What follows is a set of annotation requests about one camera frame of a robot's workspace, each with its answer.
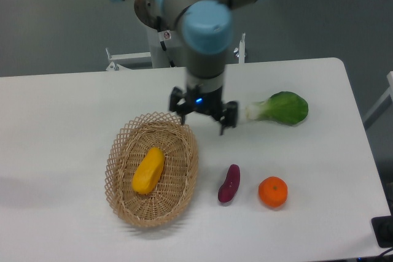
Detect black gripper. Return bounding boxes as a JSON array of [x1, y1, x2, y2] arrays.
[[169, 86, 238, 136]]

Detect yellow mango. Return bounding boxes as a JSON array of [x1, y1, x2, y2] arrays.
[[131, 147, 165, 195]]

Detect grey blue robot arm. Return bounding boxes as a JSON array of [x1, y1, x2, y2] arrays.
[[115, 0, 258, 129]]

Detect woven wicker basket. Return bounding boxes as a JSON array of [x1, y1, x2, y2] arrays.
[[104, 112, 198, 228]]

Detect green bok choy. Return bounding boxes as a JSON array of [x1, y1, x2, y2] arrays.
[[245, 91, 309, 126]]

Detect purple sweet potato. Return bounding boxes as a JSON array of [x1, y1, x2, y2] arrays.
[[217, 164, 241, 203]]

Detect orange mandarin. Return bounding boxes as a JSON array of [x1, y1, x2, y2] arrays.
[[258, 176, 288, 208]]

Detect black device at edge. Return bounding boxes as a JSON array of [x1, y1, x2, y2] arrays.
[[371, 215, 392, 249]]

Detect white post at right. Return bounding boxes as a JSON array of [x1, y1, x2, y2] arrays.
[[362, 71, 392, 130]]

